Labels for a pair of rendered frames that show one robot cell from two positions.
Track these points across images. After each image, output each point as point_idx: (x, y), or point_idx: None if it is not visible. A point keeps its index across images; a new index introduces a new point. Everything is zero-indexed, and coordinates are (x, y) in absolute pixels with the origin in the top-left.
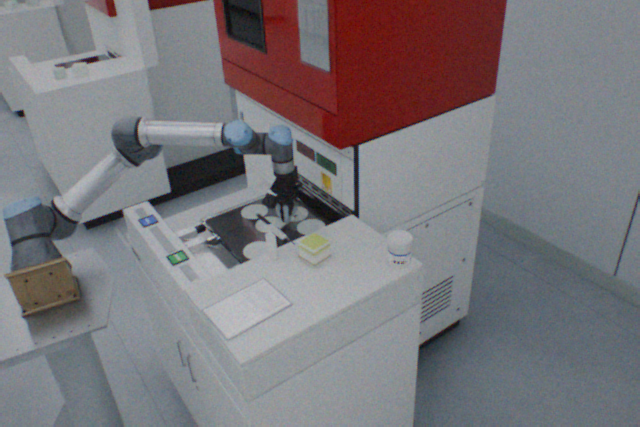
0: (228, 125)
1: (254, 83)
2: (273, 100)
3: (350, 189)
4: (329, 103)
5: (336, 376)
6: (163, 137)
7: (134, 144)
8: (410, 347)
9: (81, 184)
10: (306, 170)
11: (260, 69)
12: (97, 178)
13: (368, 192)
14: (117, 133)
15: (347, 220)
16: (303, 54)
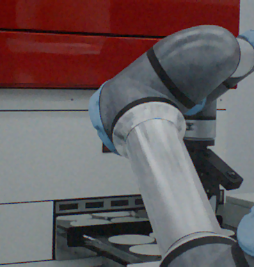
0: None
1: (30, 49)
2: (89, 64)
3: (220, 156)
4: (225, 26)
5: None
6: (241, 55)
7: (234, 69)
8: None
9: (197, 188)
10: (122, 178)
11: (57, 17)
12: (195, 170)
13: None
14: (221, 49)
15: (240, 196)
16: None
